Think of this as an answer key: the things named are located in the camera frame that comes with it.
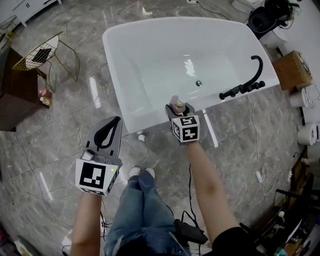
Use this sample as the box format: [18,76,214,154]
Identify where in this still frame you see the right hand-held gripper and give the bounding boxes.
[164,101,201,148]

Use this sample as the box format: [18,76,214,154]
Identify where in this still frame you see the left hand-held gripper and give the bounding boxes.
[74,115,124,197]

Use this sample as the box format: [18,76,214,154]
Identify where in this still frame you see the small pink bottle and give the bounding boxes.
[169,95,186,116]

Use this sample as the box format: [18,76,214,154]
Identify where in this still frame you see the white bathtub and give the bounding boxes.
[101,16,281,135]

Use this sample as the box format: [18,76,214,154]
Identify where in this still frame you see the person's left forearm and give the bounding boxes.
[70,191,106,256]

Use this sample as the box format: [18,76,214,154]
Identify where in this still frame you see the person's right forearm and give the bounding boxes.
[185,140,241,249]

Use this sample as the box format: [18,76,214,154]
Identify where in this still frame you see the black bathtub faucet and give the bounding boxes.
[218,55,266,101]

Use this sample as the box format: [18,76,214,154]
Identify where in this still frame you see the person's white left shoe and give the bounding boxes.
[128,166,142,180]

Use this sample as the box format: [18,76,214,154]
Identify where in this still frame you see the pink bottle on shelf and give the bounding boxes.
[38,87,53,100]

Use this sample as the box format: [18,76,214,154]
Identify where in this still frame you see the person's blue jeans legs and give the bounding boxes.
[103,171,192,256]

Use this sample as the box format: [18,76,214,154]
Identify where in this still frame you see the dark wooden cabinet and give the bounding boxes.
[0,46,54,133]

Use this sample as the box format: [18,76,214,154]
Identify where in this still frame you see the white toilet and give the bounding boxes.
[259,29,290,50]
[296,121,320,146]
[289,84,320,109]

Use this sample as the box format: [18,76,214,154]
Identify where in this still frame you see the brown cardboard box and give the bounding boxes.
[271,50,314,91]

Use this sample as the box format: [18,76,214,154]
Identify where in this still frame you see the black battery pack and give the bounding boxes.
[173,218,209,245]

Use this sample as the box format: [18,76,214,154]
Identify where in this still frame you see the black round bin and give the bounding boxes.
[248,4,281,33]

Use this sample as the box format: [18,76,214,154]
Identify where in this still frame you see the person's black sleeve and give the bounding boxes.
[211,226,260,256]

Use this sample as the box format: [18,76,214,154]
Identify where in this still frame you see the white low cabinet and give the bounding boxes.
[11,0,63,28]

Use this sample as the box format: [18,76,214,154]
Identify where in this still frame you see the black workbench with clutter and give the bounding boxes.
[239,149,320,256]

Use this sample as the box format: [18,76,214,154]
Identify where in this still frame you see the black cable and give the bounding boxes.
[180,163,201,230]

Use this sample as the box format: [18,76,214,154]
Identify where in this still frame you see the white floor cable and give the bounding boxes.
[249,94,293,197]

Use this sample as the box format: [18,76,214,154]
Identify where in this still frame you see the gold wire chair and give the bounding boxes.
[11,30,81,91]

